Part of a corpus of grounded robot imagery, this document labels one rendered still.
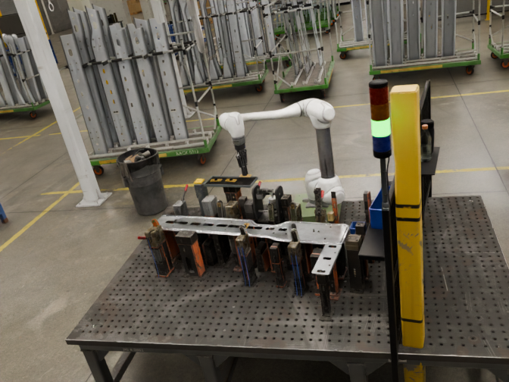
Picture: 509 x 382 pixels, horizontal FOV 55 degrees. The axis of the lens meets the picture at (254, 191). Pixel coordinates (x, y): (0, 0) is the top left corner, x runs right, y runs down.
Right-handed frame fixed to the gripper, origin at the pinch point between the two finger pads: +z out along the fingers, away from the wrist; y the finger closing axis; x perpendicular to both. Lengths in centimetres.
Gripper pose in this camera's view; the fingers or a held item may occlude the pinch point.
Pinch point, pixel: (244, 170)
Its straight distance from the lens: 338.4
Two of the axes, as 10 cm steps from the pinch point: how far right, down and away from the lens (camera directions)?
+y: -3.8, 4.6, -8.0
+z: 1.6, 8.9, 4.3
